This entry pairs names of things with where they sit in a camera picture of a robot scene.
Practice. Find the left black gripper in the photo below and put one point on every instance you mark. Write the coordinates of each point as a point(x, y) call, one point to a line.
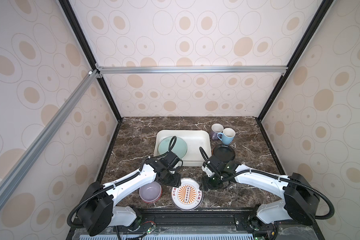
point(176, 181)

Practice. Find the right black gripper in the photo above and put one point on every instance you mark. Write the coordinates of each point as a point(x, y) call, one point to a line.
point(204, 185)

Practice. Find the green floral ceramic plate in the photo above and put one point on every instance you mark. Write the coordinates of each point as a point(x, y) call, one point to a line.
point(179, 146)

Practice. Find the white plate orange sunburst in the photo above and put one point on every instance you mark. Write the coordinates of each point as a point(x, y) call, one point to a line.
point(188, 196)

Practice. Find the white plastic bin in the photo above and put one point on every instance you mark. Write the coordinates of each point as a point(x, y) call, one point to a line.
point(194, 139)

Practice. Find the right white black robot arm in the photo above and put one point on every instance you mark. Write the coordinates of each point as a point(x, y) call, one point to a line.
point(299, 201)

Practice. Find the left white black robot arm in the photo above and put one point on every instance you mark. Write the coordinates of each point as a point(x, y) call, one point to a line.
point(98, 209)

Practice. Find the black plate orange rim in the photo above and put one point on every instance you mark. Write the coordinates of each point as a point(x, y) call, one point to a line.
point(222, 154)

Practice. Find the purple bowl red rim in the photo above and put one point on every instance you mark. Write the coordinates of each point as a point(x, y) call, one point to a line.
point(150, 193)

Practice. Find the light blue ceramic mug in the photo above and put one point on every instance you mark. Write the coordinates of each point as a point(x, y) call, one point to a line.
point(226, 136)

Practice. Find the purple ceramic mug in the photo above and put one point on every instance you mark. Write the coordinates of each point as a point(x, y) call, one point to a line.
point(215, 129)

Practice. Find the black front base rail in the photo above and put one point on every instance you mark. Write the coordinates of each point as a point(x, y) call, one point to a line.
point(208, 224)

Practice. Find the horizontal aluminium frame bar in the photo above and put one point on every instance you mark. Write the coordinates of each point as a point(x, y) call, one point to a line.
point(188, 70)

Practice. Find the left slanted aluminium frame bar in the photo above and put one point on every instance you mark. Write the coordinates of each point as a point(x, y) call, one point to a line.
point(12, 180)

